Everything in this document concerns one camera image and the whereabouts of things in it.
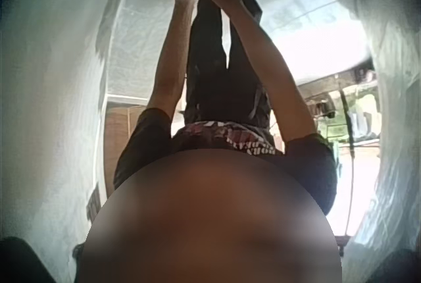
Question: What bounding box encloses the dark trousers garment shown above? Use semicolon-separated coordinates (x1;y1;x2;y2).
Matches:
182;0;274;139

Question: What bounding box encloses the cluttered wooden shelf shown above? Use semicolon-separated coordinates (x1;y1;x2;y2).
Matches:
297;67;381;152

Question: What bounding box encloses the brown wooden door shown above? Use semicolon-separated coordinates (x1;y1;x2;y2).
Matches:
103;95;147;198

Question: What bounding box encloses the white sheer curtain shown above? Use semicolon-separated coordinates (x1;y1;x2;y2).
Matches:
341;0;421;264
0;0;129;251

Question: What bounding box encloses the thin black pole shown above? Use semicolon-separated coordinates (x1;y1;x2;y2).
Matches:
340;91;357;231

